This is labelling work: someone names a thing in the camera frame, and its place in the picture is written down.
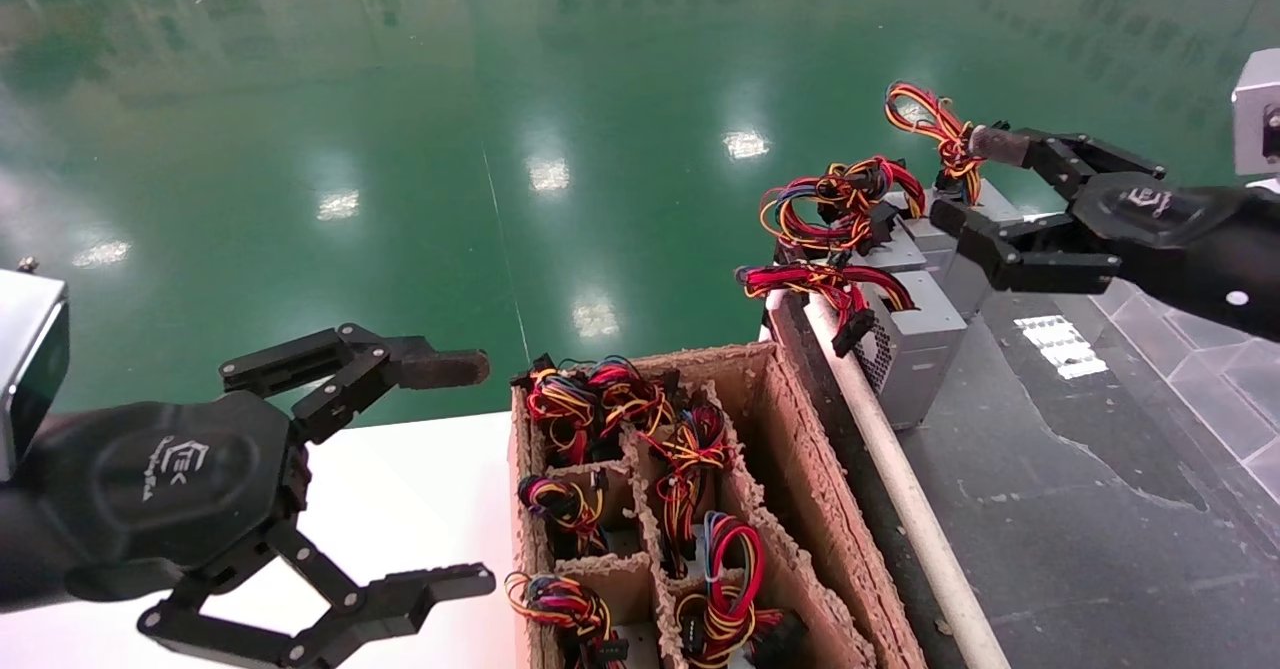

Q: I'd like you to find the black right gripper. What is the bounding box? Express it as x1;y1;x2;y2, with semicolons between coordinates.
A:
929;123;1251;296

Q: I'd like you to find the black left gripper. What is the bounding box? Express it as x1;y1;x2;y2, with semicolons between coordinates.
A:
30;323;498;669

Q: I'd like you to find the power supply with coloured cables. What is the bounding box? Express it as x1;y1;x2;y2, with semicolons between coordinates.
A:
672;511;809;669
884;81;1023;225
503;569;631;669
758;174;946;275
640;401;729;578
735;261;970;431
588;355;681;438
512;354;603;465
820;155;991;322
516;471;609;562

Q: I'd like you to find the white sticker label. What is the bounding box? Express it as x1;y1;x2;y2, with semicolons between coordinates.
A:
1013;315;1109;381

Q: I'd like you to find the clear acrylic divider tray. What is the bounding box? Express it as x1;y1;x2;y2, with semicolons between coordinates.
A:
1090;284;1280;502

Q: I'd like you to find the brown cardboard divider box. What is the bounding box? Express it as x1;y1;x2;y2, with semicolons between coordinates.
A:
508;342;928;669

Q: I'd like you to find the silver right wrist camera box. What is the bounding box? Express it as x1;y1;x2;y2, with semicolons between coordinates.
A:
1231;47;1280;178

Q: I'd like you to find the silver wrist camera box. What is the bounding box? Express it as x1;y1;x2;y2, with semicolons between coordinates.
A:
1231;47;1280;178
0;259;72;483

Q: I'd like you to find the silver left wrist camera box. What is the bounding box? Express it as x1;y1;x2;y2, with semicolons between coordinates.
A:
0;259;72;483

